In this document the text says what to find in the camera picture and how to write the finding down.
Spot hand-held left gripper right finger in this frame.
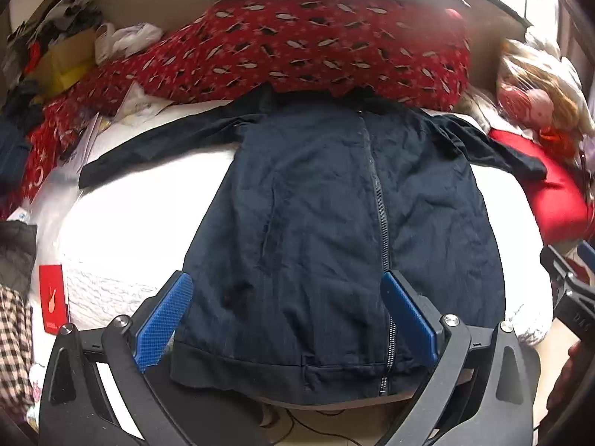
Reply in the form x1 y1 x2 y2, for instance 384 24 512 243
372 269 543 446

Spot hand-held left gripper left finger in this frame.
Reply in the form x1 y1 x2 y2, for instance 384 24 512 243
39 270 196 446

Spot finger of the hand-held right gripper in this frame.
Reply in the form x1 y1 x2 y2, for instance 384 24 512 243
540 244 582 295

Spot dark navy zip jacket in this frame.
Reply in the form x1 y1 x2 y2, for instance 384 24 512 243
79 84 548 405

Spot dark blue clothes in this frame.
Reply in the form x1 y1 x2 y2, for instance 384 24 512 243
0 79 45 187

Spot pile of mixed clothes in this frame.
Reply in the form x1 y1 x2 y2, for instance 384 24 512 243
7 0 103 56

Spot person's right hand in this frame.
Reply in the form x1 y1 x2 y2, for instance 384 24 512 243
546 340 589 428

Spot red cushion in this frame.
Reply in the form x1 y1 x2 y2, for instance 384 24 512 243
488 129 591 245

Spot white quilted bed cover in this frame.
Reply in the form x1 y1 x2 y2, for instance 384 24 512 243
28 97 554 347

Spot red envelope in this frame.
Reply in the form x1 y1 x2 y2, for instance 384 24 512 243
39 264 70 335

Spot orange toy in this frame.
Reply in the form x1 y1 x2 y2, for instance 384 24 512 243
538 123 582 149

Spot checkered cloth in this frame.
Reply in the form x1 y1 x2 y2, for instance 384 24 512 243
0 285 35 423

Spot long haired doll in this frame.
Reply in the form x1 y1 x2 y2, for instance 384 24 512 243
495 39 595 149

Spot grey cloth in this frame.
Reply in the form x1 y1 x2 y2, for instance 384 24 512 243
0 220 38 298

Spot clear plastic bag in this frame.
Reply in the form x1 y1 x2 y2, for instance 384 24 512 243
9 167 82 261

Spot red star print cloth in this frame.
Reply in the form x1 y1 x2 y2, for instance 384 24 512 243
0 97 94 219

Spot yellow cardboard box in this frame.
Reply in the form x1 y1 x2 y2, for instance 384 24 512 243
32 28 98 98

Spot white plastic bag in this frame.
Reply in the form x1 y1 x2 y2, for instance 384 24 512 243
95 22 163 65

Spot red bird print blanket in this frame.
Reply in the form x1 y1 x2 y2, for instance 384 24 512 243
79 0 471 113

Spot black cable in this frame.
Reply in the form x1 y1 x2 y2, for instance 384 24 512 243
260 404 358 440

